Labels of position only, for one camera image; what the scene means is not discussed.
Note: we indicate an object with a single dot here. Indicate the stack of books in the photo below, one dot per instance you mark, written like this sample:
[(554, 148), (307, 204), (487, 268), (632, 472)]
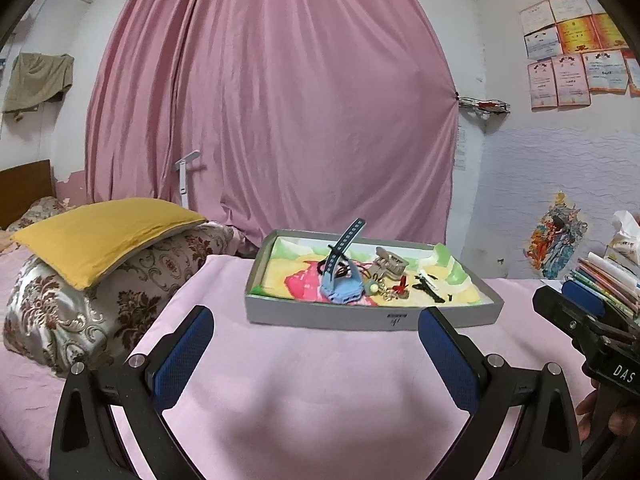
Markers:
[(615, 285)]

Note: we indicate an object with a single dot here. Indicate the pink curtain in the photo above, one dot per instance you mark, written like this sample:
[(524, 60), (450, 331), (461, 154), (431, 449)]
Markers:
[(275, 100)]

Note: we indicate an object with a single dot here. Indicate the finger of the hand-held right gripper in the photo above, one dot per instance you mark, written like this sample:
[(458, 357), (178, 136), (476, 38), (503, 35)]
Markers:
[(552, 310), (585, 297)]

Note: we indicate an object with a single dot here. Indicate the small red hair clip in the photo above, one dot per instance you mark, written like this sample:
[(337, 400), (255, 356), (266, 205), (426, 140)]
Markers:
[(400, 290)]

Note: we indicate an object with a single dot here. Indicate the pink bedsheet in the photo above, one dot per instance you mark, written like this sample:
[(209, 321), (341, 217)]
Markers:
[(310, 395)]

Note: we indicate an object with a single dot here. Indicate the black hair clip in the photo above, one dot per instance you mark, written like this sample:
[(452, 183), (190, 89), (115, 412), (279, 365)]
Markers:
[(427, 287)]

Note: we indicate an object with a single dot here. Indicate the silver hair claw clip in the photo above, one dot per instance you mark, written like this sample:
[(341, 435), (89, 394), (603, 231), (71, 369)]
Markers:
[(389, 262)]

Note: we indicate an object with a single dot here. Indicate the pale round bead charm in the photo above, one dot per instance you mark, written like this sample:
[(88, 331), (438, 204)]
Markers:
[(373, 286)]

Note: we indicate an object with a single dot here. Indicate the grey box with colourful lining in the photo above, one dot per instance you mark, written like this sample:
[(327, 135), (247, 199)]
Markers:
[(325, 315)]

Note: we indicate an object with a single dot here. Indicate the white desk lamp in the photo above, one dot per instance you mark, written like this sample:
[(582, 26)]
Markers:
[(184, 180)]

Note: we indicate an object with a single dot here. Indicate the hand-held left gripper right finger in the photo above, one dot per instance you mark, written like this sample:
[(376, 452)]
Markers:
[(445, 360)]

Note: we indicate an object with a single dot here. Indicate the floral patterned pillow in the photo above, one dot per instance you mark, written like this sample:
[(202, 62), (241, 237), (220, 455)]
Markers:
[(40, 210), (115, 300)]

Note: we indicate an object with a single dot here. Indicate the person's right hand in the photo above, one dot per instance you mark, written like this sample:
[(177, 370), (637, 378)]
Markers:
[(585, 420)]

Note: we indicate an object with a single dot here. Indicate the green hanging cloth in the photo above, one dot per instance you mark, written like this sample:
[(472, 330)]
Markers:
[(40, 82)]

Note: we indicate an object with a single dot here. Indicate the white paper strip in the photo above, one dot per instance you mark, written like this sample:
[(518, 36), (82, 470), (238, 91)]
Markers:
[(460, 147)]

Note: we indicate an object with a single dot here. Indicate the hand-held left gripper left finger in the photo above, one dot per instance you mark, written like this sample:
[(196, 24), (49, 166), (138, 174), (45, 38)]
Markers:
[(182, 360)]

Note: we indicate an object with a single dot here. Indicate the group of wall certificates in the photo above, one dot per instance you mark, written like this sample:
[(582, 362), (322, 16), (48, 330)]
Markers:
[(575, 55)]

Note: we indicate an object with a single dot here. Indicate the white tissue pack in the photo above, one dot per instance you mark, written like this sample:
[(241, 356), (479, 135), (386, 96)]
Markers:
[(625, 240)]

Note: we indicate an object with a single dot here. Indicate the wooden headboard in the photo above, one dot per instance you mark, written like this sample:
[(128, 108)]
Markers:
[(25, 185)]

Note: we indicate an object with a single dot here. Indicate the colourful wall poster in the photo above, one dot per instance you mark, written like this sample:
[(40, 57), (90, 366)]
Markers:
[(555, 240)]

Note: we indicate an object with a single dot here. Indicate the yellow pillow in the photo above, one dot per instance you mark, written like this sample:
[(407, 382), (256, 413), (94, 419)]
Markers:
[(110, 235)]

